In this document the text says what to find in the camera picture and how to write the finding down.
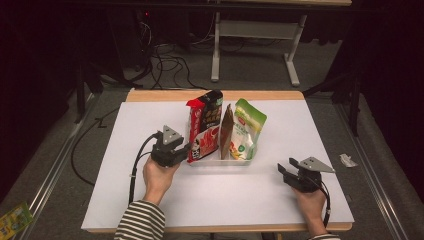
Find black stand legs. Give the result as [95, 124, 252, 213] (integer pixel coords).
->
[301, 71, 364, 138]
[73, 63, 104, 124]

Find green and white food packet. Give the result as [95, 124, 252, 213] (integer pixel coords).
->
[229, 97, 268, 161]

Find gold foil packet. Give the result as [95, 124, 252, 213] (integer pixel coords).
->
[219, 103, 235, 160]

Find clear plastic container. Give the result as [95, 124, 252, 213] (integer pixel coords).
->
[186, 119, 258, 167]

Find black floor cable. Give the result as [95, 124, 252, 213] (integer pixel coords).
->
[70, 106, 121, 187]

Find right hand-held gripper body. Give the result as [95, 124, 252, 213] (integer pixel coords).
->
[283, 156, 336, 193]

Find red and black snack packet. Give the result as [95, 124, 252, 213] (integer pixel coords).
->
[185, 89, 224, 164]

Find bundle of black floor cables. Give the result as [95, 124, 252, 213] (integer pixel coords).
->
[133, 19, 209, 91]

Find person's right hand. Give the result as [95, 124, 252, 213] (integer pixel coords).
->
[293, 188, 329, 237]

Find white metal desk frame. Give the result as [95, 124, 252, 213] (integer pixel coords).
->
[210, 11, 309, 88]

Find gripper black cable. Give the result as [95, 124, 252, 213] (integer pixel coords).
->
[128, 132, 159, 205]
[311, 176, 332, 228]

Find person's left hand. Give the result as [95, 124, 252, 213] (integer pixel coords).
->
[142, 156, 181, 205]

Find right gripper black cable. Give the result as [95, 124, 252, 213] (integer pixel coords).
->
[311, 176, 332, 228]

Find yellow green packet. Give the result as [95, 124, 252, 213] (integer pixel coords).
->
[0, 201, 35, 240]

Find crumpled white wrapper scrap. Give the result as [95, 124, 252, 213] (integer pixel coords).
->
[339, 153, 359, 168]

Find metal floor rail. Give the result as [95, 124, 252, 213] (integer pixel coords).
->
[334, 103, 401, 240]
[16, 93, 98, 240]

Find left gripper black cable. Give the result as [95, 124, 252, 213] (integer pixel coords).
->
[128, 132, 159, 205]

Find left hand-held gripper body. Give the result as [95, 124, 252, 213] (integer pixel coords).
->
[150, 124, 184, 168]

